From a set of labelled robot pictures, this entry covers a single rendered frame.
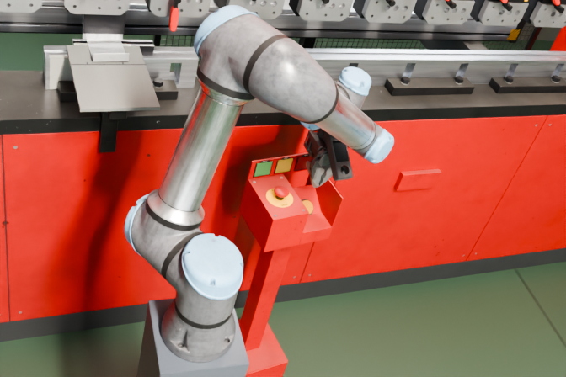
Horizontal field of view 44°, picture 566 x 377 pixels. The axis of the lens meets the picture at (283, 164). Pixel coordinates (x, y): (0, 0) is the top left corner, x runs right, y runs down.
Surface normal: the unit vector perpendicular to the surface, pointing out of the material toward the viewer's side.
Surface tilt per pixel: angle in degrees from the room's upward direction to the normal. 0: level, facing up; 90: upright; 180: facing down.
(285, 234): 90
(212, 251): 8
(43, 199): 90
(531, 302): 0
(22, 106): 0
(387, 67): 90
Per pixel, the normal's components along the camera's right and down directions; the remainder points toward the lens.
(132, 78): 0.22, -0.76
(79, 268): 0.32, 0.65
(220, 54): -0.56, 0.19
